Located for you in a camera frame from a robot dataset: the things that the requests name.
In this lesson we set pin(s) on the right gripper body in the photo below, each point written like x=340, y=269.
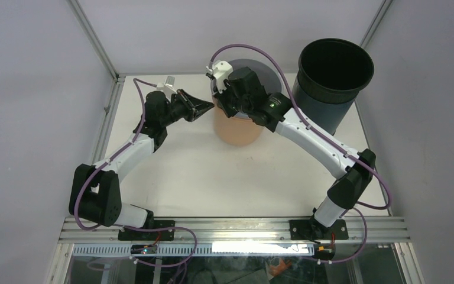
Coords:
x=227, y=102

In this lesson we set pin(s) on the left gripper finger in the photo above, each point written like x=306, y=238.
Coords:
x=195, y=103
x=196, y=113

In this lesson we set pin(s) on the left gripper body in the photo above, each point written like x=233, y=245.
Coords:
x=180, y=108

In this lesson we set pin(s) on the orange capybara bin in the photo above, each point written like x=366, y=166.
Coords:
x=235, y=131

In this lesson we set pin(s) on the grey plastic bin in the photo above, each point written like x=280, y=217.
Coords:
x=264, y=81

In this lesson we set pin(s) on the black ribbed bin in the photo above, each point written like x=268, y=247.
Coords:
x=333, y=70

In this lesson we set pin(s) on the dark blue bin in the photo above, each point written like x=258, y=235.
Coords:
x=327, y=116

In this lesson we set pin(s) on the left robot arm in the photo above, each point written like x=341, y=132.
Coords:
x=96, y=190

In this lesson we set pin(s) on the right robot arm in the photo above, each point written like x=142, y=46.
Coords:
x=347, y=165

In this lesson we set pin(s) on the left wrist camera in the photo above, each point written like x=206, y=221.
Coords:
x=167, y=87

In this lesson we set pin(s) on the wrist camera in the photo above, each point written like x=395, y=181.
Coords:
x=219, y=72
x=167, y=87

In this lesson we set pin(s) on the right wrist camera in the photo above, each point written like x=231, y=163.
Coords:
x=219, y=72

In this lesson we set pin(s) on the aluminium mounting rail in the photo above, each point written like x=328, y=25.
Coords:
x=375, y=229

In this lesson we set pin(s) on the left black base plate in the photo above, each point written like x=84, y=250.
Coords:
x=167, y=235

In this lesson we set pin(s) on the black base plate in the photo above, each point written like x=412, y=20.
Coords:
x=167, y=235
x=313, y=231

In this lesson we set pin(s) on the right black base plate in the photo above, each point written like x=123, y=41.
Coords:
x=313, y=231

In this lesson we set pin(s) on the white slotted cable duct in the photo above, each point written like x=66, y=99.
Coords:
x=218, y=248

